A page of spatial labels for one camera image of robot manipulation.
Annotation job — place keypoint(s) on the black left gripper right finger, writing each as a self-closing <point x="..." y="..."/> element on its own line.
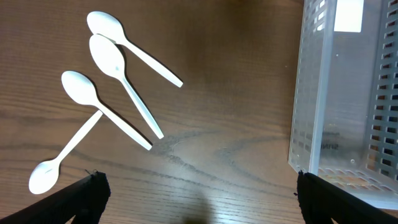
<point x="324" y="203"/>

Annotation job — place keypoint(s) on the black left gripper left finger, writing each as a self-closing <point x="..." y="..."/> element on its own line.
<point x="81" y="202"/>

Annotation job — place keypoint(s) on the white plastic spoon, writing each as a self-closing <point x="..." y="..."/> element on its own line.
<point x="107" y="25"/>
<point x="110" y="61"/>
<point x="83" y="91"/>
<point x="46" y="174"/>

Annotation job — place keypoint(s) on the clear perforated plastic basket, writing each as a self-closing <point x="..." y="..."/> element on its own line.
<point x="344" y="122"/>

